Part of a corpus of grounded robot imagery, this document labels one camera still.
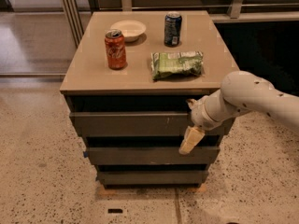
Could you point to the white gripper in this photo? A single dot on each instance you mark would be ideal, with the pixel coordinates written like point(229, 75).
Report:
point(198, 116)

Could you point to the grey top drawer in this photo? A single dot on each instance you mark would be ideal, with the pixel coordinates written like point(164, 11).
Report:
point(130, 124)

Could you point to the grey drawer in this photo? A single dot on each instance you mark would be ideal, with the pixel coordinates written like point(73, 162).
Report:
point(149, 155)
point(152, 178)
point(130, 124)

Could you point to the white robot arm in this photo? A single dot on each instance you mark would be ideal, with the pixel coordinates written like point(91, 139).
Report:
point(240, 93)

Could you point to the grey middle drawer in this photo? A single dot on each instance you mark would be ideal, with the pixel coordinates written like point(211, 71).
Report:
point(149, 155)

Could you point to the grey bottom drawer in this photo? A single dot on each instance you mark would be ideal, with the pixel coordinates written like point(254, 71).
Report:
point(152, 178)

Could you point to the grey drawer cabinet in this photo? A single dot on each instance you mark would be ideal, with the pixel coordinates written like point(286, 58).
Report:
point(91, 86)

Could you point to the green chip bag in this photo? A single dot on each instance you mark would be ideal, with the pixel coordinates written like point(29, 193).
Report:
point(167, 64)

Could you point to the dark blue soda can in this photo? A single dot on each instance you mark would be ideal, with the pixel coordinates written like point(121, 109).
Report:
point(172, 28)

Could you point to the white bowl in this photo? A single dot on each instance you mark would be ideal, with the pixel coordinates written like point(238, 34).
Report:
point(131, 30)

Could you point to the orange soda can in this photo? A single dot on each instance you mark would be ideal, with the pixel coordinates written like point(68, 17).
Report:
point(115, 49)

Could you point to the metal window frame railing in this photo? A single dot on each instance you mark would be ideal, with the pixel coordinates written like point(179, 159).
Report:
point(221, 11)

